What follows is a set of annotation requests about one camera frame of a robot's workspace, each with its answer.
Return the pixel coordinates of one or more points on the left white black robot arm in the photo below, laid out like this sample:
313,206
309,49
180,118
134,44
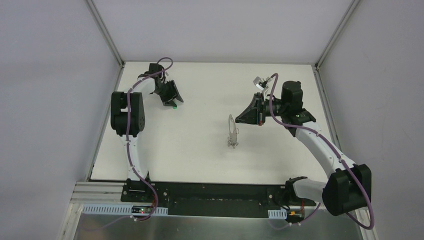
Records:
128,120

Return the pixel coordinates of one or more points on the aluminium frame post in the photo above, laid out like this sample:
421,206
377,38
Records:
96,15
338,31

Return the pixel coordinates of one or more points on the left circuit board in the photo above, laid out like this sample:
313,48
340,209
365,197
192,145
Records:
141,210

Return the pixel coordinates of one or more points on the right white cable duct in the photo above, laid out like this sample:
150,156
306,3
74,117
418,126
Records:
277,214

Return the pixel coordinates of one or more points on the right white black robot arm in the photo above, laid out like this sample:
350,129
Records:
348,186

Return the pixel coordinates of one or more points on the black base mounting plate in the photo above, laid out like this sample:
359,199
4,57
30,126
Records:
212,199

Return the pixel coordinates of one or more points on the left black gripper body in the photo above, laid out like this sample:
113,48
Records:
168,91

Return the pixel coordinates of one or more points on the large metal keyring with clips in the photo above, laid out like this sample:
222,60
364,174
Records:
233,131

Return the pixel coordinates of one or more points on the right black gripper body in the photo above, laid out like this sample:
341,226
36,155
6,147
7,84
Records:
259,109

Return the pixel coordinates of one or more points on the left aluminium frame post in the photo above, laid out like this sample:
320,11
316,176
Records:
96,15

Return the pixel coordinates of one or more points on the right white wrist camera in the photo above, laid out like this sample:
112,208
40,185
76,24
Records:
262,83

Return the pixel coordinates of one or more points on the white cable duct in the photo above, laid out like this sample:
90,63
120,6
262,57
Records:
119,210
277,214

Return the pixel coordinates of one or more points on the circuit board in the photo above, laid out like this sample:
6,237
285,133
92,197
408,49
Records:
141,210
295,216

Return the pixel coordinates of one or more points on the right circuit board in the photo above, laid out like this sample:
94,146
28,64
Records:
295,216

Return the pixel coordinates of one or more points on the left white cable duct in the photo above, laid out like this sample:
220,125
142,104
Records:
119,210

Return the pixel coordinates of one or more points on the right aluminium frame post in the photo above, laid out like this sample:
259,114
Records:
338,31

